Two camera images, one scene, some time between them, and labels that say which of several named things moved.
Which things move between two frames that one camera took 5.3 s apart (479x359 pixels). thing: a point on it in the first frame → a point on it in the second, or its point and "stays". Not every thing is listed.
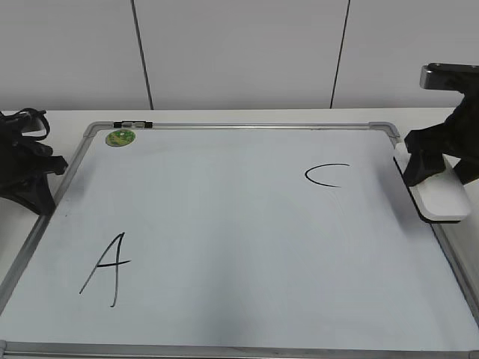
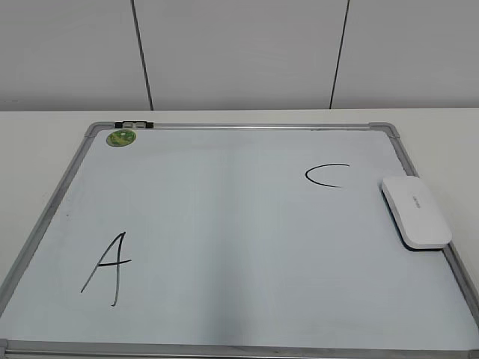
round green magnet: (120, 137) stays
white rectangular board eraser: (441, 198) → (415, 215)
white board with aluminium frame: (237, 240) stays
